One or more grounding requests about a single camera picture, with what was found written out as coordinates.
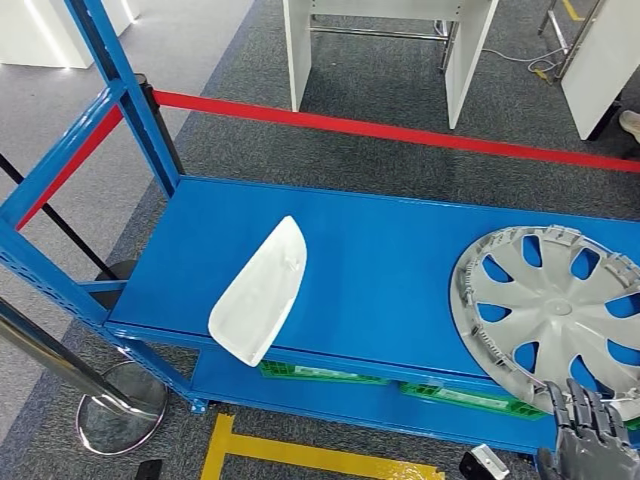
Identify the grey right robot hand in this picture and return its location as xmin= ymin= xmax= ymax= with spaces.
xmin=537 ymin=378 xmax=636 ymax=480

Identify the grey plastic wheel hubcap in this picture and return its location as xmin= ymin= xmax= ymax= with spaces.
xmin=449 ymin=225 xmax=640 ymax=423

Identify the blue metal shelf rack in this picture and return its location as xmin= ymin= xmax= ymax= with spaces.
xmin=0 ymin=0 xmax=640 ymax=475

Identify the white plastic cover part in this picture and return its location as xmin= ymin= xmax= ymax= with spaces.
xmin=208 ymin=215 xmax=308 ymax=369

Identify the green plastic crate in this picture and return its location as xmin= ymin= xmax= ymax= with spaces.
xmin=399 ymin=382 xmax=547 ymax=422
xmin=258 ymin=359 xmax=390 ymax=387

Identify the person's pale shoe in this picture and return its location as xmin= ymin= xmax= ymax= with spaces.
xmin=619 ymin=109 xmax=640 ymax=146

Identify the yellow floor tape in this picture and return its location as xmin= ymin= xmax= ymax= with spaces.
xmin=199 ymin=413 xmax=446 ymax=480

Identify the white desk with metal bars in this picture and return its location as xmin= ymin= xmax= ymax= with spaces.
xmin=282 ymin=0 xmax=500 ymax=131

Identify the red barrier belt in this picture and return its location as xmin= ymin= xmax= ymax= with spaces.
xmin=152 ymin=89 xmax=640 ymax=175
xmin=14 ymin=104 xmax=125 ymax=232

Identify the chrome stanchion with round base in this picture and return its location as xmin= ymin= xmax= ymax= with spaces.
xmin=0 ymin=296 xmax=170 ymax=458

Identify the thin black stand, round base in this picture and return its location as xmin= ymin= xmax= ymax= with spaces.
xmin=0 ymin=152 xmax=137 ymax=311

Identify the white display plinth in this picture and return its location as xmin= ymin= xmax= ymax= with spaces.
xmin=100 ymin=0 xmax=142 ymax=38
xmin=0 ymin=0 xmax=95 ymax=70

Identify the white desk with metal frame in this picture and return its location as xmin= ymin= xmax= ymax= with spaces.
xmin=537 ymin=0 xmax=640 ymax=142

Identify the white floor cable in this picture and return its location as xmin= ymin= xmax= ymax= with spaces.
xmin=481 ymin=44 xmax=566 ymax=75

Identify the black stanchion post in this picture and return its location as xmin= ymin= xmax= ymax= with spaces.
xmin=134 ymin=72 xmax=186 ymax=177

